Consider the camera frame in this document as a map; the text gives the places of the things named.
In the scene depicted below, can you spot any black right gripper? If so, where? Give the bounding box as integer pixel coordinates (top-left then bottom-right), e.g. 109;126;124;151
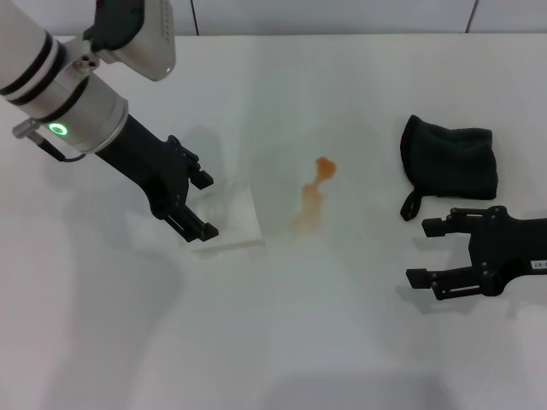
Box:
405;205;547;302

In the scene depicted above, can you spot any white paper cup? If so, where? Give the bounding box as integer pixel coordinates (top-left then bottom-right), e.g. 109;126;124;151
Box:
179;179;267;258

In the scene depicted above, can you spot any brown water stain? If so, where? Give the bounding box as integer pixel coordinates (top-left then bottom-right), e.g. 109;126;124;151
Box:
291;155;339;238

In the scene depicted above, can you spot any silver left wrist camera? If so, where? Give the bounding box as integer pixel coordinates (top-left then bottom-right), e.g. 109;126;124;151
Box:
82;0;178;83

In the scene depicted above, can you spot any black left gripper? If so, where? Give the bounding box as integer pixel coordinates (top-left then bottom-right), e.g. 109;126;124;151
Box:
96;114;220;244

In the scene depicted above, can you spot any dark blue rag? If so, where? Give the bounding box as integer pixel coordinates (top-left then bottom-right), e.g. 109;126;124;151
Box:
398;114;501;223

